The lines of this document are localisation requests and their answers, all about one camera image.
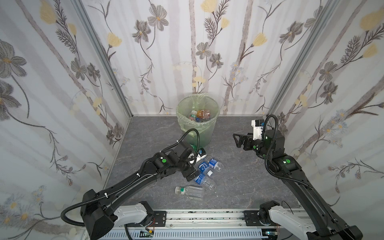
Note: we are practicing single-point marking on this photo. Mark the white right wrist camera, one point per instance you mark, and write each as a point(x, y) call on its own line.
point(258, 126)

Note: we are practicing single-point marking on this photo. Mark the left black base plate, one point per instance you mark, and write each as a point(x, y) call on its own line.
point(158, 219)

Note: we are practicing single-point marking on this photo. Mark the white slotted cable duct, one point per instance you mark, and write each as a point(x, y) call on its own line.
point(204, 234)

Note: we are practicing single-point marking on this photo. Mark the green lined waste bin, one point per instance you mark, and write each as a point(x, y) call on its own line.
point(186, 112)

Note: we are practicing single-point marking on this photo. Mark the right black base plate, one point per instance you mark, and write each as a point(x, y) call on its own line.
point(251, 218)

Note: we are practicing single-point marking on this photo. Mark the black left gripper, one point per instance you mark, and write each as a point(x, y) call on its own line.
point(191, 174)

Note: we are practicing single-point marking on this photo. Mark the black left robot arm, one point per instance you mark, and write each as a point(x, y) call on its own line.
point(162, 164)

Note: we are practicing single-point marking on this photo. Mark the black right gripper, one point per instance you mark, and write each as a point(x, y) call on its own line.
point(247, 141)

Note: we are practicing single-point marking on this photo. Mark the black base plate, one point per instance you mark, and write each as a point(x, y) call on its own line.
point(251, 218)
point(158, 219)

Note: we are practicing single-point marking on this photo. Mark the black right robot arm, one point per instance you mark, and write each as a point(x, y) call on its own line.
point(268, 143)

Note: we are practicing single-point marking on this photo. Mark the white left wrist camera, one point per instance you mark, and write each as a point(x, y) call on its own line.
point(201, 154)

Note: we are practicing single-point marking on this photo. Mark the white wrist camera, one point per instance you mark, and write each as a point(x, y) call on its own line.
point(201, 154)
point(258, 126)

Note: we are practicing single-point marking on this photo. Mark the aluminium mounting rail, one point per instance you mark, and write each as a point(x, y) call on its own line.
point(201, 219)

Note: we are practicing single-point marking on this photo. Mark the orange red tea bottle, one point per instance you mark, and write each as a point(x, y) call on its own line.
point(204, 114)

